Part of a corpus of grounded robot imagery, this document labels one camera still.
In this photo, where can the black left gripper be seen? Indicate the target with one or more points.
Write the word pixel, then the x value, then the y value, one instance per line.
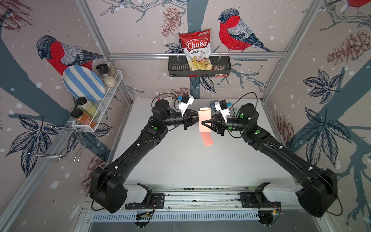
pixel 187 119

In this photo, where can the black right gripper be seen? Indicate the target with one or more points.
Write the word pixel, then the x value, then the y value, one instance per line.
pixel 219 124

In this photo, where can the pink square paper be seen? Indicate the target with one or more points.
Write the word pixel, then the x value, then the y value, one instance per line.
pixel 207 138
pixel 205 113

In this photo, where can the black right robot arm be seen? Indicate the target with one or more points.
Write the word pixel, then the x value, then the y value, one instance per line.
pixel 319 187

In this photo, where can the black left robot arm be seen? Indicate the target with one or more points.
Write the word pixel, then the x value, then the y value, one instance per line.
pixel 107 184

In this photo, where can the blue patterned ceramic bowl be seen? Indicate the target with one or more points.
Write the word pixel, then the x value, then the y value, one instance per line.
pixel 215 105

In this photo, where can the red Chuba chips bag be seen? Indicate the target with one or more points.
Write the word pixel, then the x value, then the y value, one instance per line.
pixel 197 49

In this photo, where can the black lid spice jar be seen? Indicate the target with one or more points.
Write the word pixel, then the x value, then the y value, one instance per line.
pixel 106 75

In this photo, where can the green spice jar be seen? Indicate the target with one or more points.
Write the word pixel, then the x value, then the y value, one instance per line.
pixel 88 106

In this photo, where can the orange spice jar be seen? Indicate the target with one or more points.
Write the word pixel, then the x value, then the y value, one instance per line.
pixel 83 118

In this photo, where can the blue striped plate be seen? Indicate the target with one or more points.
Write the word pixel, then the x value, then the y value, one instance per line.
pixel 82 82

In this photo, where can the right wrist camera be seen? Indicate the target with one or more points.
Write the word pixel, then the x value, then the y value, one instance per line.
pixel 223 107

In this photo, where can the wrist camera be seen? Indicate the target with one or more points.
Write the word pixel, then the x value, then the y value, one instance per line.
pixel 184 102
pixel 223 107

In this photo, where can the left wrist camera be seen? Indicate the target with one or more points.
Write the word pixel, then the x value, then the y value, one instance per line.
pixel 184 102

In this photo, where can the black wire basket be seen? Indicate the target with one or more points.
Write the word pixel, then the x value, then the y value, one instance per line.
pixel 178 67

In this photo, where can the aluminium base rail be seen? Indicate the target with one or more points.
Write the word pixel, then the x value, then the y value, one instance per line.
pixel 219 198

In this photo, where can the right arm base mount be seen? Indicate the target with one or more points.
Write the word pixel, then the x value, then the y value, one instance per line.
pixel 256 198

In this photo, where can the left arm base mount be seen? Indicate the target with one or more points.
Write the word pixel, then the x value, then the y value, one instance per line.
pixel 141 197

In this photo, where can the white wire shelf rack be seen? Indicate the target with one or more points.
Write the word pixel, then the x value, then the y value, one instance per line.
pixel 102 106

